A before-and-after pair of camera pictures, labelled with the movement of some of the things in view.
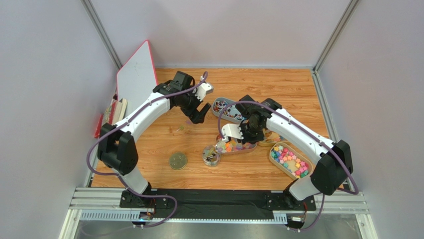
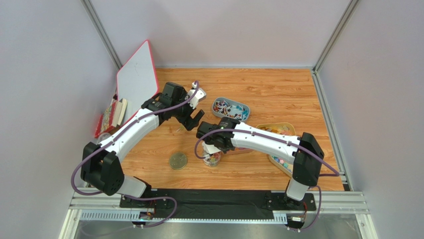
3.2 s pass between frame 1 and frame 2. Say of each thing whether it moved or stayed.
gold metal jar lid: stayed
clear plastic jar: stayed
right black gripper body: moved
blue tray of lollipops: stayed
